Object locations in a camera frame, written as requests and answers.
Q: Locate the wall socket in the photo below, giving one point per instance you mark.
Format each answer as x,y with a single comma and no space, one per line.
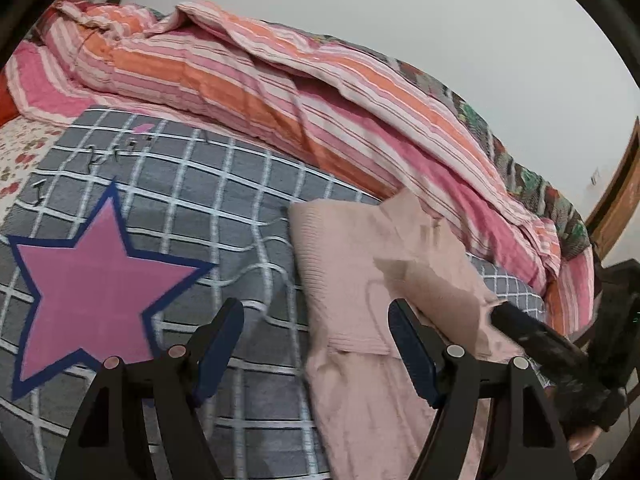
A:
595,178

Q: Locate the floral bed sheet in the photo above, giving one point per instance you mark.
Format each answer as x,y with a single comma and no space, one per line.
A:
22,155

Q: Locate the red pillow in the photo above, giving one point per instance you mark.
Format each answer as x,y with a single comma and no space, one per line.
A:
4,105

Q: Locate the pink knit sweater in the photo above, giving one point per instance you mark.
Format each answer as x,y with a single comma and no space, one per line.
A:
345,280

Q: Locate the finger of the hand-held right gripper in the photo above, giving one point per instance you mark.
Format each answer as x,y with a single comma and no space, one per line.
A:
540,340

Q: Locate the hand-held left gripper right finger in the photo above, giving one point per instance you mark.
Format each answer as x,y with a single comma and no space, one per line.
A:
411,355

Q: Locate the person's right hand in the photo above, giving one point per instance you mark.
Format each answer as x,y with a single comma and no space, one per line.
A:
582,442

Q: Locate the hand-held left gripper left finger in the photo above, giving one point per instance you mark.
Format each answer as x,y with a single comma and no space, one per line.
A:
219,352

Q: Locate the grey checked star blanket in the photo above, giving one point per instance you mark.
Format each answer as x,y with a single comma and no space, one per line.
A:
210,210

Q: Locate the pink orange striped quilt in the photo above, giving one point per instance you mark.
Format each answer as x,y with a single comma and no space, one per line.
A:
280,95

